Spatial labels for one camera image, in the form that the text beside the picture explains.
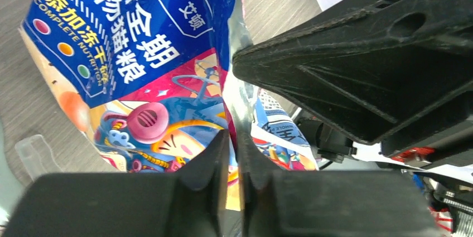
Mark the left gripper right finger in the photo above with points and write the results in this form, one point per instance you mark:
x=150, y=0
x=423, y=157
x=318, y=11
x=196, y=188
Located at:
x=277, y=202

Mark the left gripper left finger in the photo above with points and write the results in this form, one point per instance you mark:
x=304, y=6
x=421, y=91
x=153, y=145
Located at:
x=188, y=202

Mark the green double pet bowl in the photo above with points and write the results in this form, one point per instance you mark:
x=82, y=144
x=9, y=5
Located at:
x=11, y=188

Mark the clear plastic scoop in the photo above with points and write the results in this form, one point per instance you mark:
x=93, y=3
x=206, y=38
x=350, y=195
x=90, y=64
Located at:
x=37, y=156

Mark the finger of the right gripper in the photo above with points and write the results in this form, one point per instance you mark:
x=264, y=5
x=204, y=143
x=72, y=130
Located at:
x=373, y=69

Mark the colourful cat food bag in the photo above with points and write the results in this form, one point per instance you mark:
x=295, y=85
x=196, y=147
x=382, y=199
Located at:
x=148, y=82

